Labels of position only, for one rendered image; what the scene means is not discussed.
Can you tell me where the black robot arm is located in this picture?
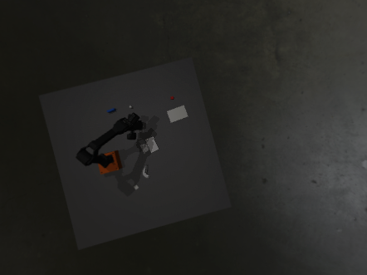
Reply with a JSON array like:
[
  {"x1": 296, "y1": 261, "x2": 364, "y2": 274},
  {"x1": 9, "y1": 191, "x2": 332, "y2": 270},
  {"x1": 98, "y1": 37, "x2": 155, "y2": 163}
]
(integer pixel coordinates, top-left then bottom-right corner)
[{"x1": 76, "y1": 112, "x2": 143, "y2": 168}]

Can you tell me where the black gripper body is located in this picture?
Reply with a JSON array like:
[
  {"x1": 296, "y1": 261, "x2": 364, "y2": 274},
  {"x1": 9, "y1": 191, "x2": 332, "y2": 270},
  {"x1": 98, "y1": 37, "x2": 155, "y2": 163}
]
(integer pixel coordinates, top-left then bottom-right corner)
[{"x1": 127, "y1": 126, "x2": 136, "y2": 140}]

